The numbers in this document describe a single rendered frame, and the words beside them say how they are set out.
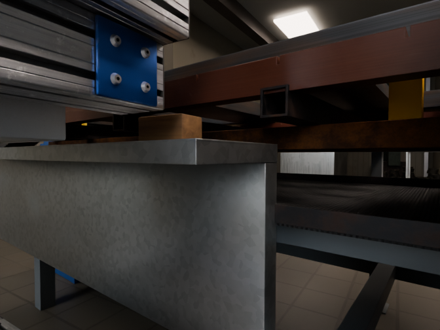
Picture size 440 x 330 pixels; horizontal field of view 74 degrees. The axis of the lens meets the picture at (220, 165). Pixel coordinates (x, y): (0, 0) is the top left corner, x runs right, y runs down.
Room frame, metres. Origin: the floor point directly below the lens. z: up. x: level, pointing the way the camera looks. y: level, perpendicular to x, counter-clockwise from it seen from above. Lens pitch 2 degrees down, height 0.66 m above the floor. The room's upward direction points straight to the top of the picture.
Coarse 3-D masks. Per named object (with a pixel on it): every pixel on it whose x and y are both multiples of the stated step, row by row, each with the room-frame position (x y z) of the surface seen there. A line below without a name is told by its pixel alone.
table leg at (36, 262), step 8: (40, 264) 1.21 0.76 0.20; (40, 272) 1.21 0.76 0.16; (48, 272) 1.24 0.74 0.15; (40, 280) 1.21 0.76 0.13; (48, 280) 1.24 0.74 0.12; (40, 288) 1.21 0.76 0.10; (48, 288) 1.24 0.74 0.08; (40, 296) 1.21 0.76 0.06; (48, 296) 1.24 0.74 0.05; (40, 304) 1.21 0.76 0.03; (48, 304) 1.24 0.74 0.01
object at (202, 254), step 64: (0, 192) 1.23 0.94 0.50; (64, 192) 0.87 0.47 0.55; (128, 192) 0.67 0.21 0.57; (192, 192) 0.55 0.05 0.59; (256, 192) 0.46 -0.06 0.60; (64, 256) 0.87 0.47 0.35; (128, 256) 0.67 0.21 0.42; (192, 256) 0.55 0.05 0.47; (256, 256) 0.46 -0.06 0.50; (192, 320) 0.55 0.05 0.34; (256, 320) 0.46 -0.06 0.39
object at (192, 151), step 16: (80, 144) 0.49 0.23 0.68; (96, 144) 0.45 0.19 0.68; (112, 144) 0.43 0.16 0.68; (128, 144) 0.40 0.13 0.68; (144, 144) 0.38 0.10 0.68; (160, 144) 0.36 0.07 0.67; (176, 144) 0.34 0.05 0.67; (192, 144) 0.33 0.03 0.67; (208, 144) 0.34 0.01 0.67; (224, 144) 0.37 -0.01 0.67; (240, 144) 0.40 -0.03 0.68; (256, 144) 0.43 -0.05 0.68; (272, 144) 0.47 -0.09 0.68; (48, 160) 0.56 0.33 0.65; (64, 160) 0.52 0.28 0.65; (80, 160) 0.49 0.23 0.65; (96, 160) 0.45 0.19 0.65; (112, 160) 0.43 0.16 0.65; (128, 160) 0.40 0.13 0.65; (144, 160) 0.38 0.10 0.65; (160, 160) 0.36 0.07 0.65; (176, 160) 0.34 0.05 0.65; (192, 160) 0.33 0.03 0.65; (208, 160) 0.34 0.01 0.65; (224, 160) 0.37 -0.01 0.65; (240, 160) 0.40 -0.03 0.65; (256, 160) 0.43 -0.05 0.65; (272, 160) 0.47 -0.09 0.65
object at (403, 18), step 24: (360, 24) 0.45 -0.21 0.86; (384, 24) 0.43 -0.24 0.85; (408, 24) 0.41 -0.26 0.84; (264, 48) 0.55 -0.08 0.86; (288, 48) 0.52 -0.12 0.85; (168, 72) 0.71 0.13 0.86; (192, 72) 0.66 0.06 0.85; (336, 96) 0.76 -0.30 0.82; (360, 96) 0.76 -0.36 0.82; (384, 96) 0.76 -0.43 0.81; (432, 96) 0.91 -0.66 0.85; (216, 120) 1.44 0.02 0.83; (240, 120) 1.28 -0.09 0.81; (264, 120) 1.28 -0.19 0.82
